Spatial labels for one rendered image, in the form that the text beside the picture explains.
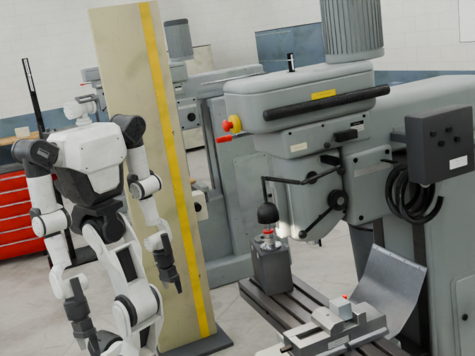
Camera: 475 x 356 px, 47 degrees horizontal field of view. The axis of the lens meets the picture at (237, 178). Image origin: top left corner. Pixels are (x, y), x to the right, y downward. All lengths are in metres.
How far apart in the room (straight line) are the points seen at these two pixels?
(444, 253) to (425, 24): 5.71
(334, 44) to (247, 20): 9.82
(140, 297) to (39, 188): 0.60
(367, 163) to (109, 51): 1.95
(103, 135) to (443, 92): 1.28
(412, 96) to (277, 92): 0.54
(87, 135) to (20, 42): 8.49
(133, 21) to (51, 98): 7.32
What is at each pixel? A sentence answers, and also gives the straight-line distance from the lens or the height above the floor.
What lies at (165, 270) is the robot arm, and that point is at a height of 1.06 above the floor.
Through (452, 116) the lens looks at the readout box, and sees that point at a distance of 1.75.
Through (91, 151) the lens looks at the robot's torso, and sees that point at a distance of 2.17.
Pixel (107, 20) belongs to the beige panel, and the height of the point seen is 2.22.
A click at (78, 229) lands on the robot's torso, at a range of 2.43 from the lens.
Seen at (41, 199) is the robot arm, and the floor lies 1.55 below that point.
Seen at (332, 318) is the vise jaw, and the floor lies 1.07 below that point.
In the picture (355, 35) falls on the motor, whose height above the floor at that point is 1.97.
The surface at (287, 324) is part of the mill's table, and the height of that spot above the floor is 0.96.
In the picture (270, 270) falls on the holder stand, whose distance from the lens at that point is 2.31.
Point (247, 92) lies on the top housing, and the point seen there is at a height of 1.86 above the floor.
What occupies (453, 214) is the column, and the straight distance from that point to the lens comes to 2.10.
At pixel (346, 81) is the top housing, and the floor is 1.84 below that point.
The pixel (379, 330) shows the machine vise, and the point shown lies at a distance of 2.02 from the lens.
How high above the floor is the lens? 2.04
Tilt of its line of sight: 15 degrees down
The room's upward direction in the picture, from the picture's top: 9 degrees counter-clockwise
